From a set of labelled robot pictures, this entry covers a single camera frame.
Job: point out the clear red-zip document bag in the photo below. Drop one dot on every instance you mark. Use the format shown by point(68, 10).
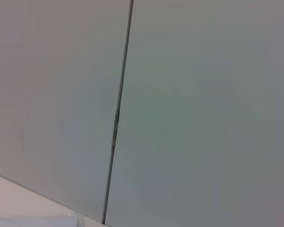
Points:
point(33, 222)

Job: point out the metal hinge in wall seam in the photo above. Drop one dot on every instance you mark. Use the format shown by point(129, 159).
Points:
point(115, 128)

